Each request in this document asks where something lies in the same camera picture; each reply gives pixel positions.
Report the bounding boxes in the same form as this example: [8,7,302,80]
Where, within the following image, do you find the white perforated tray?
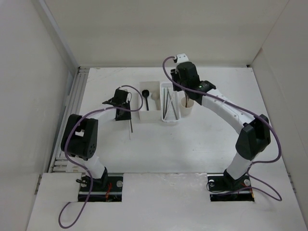
[160,82,181,123]

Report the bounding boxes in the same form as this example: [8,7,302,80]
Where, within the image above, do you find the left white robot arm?
[61,89,131,191]

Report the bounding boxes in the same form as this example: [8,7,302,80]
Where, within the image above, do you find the beige plastic spoon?
[151,92,160,110]

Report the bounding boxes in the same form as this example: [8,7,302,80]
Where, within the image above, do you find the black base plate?
[206,173,255,202]
[76,173,123,202]

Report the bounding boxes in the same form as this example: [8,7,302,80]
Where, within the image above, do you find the brown wooden fork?
[185,94,190,108]

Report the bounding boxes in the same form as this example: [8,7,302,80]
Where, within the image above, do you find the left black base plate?
[76,173,123,202]

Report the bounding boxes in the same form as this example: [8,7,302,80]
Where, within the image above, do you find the light wooden chopstick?
[128,120,131,140]

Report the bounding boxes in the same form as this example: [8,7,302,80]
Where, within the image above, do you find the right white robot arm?
[170,61,270,190]

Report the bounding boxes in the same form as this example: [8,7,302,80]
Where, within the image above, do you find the black plastic spoon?
[141,90,150,111]

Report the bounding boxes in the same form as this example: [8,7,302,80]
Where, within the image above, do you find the white paper cup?
[180,97,194,117]

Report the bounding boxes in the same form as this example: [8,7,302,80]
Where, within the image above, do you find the aluminium rail frame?
[46,67,90,173]

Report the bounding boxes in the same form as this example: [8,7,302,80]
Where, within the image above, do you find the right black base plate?
[206,173,255,202]

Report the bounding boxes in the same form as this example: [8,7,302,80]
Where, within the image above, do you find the white square box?
[139,81,161,122]

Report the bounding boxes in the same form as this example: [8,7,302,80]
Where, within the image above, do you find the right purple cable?
[162,55,282,201]

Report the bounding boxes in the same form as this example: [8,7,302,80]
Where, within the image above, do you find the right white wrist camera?
[173,53,189,64]

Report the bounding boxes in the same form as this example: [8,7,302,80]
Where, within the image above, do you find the black chopstick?
[165,88,171,113]
[163,88,166,119]

